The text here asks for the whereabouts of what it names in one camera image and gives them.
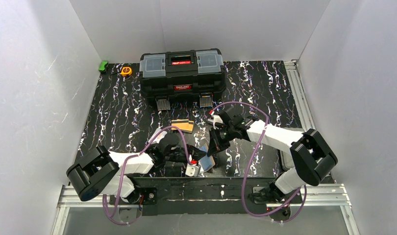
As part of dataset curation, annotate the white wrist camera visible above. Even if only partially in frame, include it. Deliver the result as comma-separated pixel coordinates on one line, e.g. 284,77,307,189
185,160,200,177
207,114,224,129

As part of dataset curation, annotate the black toolbox with clear lids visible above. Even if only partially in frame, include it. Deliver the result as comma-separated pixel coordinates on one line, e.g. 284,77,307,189
139,48,227,111

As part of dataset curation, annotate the tan card holder with sleeves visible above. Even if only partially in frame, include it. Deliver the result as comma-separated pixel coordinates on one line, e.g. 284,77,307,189
198,155,216,173

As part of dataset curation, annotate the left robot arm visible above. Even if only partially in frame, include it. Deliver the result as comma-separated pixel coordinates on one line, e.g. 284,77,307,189
66,132,206,201

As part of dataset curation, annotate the green plastic object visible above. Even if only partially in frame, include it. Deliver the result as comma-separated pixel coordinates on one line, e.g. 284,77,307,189
98,61,109,73

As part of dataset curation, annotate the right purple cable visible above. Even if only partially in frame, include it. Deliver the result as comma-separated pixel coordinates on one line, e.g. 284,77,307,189
210,101,308,224

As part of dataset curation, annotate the gold card stack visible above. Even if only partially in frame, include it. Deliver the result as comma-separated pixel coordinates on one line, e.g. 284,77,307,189
171,119,194,134

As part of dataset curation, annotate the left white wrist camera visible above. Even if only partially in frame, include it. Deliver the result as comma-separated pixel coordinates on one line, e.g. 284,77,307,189
185,160,200,177

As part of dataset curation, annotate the grey pad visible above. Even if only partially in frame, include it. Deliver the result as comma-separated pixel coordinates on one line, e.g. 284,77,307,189
278,127,304,171

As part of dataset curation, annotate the front aluminium rail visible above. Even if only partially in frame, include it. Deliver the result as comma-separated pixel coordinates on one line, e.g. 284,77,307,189
52,184,360,235

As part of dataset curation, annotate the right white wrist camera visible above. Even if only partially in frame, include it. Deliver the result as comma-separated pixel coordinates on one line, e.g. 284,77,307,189
207,114,224,129

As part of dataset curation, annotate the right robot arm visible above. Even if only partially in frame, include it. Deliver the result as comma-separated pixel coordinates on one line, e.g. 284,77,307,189
207,111,338,196

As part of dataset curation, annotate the white aluminium table rail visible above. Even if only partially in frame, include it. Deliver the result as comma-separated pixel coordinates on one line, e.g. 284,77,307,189
284,60,316,130

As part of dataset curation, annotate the yellow tape measure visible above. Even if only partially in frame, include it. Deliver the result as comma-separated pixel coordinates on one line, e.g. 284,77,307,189
120,67,133,77

